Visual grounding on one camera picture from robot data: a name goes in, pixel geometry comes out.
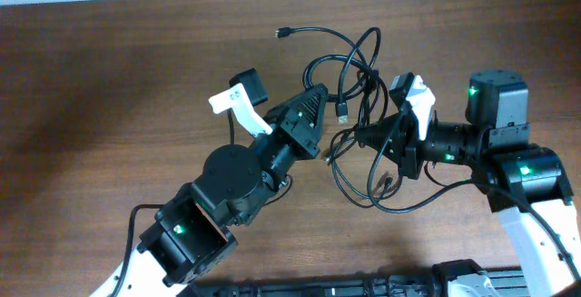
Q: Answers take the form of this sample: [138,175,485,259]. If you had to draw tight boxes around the black usb cables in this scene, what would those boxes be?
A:
[274,25,405,210]

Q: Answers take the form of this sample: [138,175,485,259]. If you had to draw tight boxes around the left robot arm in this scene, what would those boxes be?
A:
[94,84,328,296]

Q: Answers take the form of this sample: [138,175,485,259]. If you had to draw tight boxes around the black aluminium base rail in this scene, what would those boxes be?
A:
[180,259,531,297]

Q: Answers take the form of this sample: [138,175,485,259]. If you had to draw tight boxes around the right camera black cable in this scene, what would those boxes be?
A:
[366,101,581,284]

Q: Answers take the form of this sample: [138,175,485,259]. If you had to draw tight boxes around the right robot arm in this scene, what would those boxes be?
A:
[355,70,580,296]

